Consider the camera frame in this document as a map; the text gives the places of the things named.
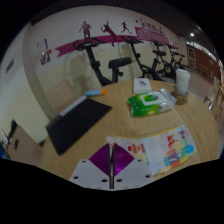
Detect green wet wipes pack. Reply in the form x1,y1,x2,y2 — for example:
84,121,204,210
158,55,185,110
126,88,178,118

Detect white flat bar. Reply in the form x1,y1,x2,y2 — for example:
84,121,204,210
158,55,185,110
59,95,88,118

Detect group of wooden chairs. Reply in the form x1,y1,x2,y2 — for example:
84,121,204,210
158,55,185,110
203,76,224,124

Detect white paper cup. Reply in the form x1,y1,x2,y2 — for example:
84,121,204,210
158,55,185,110
175,68,192,96

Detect wooden chair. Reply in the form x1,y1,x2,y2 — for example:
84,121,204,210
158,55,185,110
44,81,84,113
6,124,44,164

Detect round wooden coaster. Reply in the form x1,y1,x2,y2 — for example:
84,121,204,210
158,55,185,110
171,90,190,106

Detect wall notice posters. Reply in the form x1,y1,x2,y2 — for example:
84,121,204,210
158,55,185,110
36,38,53,67

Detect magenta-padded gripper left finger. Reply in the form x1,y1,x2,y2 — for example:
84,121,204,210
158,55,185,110
69,143,113,191

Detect colourful printed white towel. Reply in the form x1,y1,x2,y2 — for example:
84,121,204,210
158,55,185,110
105,124,198,176

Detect black exercise bike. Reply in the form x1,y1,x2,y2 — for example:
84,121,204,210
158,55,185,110
121,35,166,83
166,44,188,71
72,38,133,87
150,39,178,76

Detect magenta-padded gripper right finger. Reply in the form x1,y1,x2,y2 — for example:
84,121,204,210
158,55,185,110
112,143,155,191

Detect black desk mat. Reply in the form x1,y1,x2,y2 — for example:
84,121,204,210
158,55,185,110
45,97,113,156

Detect small white box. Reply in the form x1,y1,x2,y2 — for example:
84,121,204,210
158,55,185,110
132,77,153,95

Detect blue and orange tube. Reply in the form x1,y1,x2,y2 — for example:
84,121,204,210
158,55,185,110
84,88,108,98

